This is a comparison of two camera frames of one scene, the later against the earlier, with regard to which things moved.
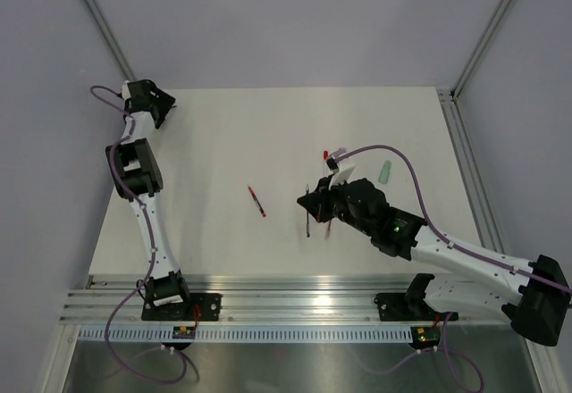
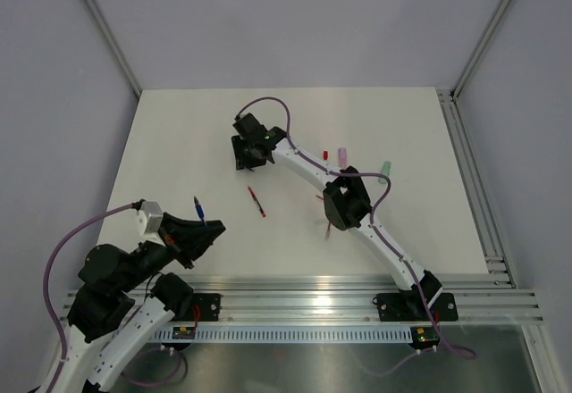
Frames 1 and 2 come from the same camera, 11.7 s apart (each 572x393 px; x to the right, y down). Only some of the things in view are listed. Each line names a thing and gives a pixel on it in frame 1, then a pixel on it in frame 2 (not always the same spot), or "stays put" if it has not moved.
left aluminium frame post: [124, 65] stays put
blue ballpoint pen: [307, 216] → [199, 211]
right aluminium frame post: [490, 27] stays put
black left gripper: [164, 102] → [189, 238]
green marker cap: [384, 172] stays put
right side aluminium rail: [470, 171] stays put
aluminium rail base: [116, 300] stays put
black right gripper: [317, 203] → [241, 161]
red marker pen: [257, 202] stays put
